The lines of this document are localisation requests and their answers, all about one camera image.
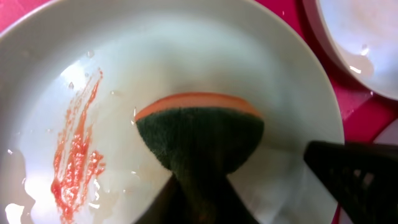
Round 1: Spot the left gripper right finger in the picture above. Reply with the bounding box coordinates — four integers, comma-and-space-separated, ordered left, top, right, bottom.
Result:
303, 141, 397, 224

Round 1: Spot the pale blue plate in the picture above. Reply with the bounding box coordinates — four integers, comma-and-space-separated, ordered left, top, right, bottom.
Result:
0, 0, 345, 224
302, 0, 397, 100

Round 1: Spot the red plastic tray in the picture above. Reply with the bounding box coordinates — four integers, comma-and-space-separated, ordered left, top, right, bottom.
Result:
0, 0, 398, 224

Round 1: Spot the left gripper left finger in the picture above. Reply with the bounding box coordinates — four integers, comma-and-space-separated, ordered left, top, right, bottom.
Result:
134, 175, 258, 224

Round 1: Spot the green orange sponge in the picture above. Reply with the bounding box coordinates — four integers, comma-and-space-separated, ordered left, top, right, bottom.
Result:
135, 92, 264, 182

